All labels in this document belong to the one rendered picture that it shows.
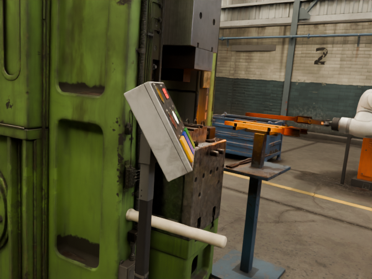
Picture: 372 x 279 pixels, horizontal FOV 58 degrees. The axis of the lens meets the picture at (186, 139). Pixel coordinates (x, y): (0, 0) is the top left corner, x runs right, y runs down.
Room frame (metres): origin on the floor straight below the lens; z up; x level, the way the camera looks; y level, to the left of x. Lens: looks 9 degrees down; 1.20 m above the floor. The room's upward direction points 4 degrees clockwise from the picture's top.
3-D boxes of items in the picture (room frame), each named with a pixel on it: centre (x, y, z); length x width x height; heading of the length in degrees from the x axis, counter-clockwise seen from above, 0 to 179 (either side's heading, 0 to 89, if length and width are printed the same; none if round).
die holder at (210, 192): (1.79, 0.11, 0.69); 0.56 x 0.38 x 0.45; 63
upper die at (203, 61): (1.74, 0.13, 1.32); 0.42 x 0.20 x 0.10; 63
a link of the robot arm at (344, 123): (1.90, -0.89, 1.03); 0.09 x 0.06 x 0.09; 145
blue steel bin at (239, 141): (5.79, -0.98, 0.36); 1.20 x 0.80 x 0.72; 58
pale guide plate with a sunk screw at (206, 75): (1.98, -0.09, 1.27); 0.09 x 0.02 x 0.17; 153
